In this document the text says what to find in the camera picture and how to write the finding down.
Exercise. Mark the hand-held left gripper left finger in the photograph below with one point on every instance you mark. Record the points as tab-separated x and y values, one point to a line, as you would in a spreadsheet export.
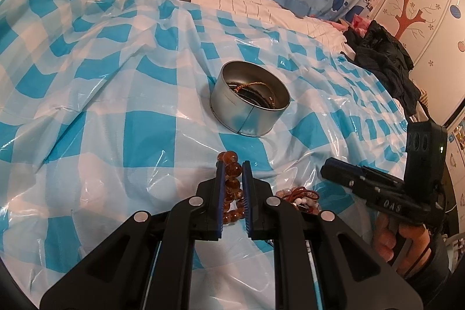
219	193

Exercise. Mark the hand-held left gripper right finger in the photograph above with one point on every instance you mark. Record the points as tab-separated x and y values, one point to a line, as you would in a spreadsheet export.
247	197

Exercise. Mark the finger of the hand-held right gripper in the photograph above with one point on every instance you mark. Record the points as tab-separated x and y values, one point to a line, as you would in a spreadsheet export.
338	172
381	176

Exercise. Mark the round metal tin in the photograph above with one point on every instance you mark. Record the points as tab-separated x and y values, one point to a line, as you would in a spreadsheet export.
232	114

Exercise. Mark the person's right hand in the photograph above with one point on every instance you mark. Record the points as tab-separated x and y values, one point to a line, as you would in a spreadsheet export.
417	244

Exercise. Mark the dark clothes pile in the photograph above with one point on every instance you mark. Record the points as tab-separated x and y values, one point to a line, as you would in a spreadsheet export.
385	48

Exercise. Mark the wardrobe with tree decal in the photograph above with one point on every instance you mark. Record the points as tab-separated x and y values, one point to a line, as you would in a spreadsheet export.
432	23

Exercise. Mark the blue checkered plastic sheet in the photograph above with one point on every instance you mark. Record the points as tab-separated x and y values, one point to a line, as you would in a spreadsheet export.
109	114

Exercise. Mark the pink cloth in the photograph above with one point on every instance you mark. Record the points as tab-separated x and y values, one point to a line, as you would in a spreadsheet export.
358	23

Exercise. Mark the white striped quilt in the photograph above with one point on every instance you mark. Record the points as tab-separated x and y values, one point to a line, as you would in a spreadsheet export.
254	5

